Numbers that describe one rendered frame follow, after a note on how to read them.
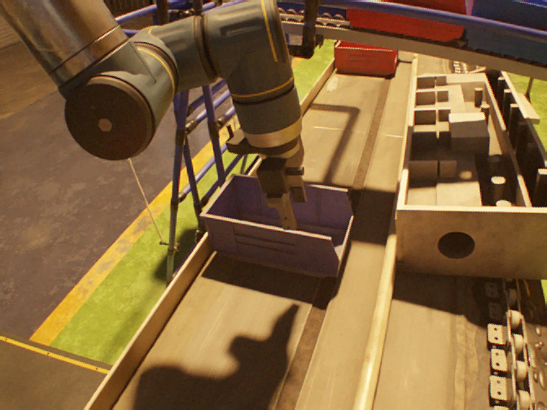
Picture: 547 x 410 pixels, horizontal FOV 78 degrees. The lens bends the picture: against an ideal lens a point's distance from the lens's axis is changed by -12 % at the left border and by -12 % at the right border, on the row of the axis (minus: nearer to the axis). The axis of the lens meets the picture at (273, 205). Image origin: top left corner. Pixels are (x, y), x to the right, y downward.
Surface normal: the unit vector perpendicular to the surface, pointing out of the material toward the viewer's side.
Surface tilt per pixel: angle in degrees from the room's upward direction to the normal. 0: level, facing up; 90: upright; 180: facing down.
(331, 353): 0
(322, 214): 88
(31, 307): 0
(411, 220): 90
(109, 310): 0
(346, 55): 92
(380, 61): 92
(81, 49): 79
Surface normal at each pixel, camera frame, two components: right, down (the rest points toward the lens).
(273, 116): 0.14, 0.58
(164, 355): -0.06, -0.78
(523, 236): -0.33, 0.59
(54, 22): 0.37, 0.42
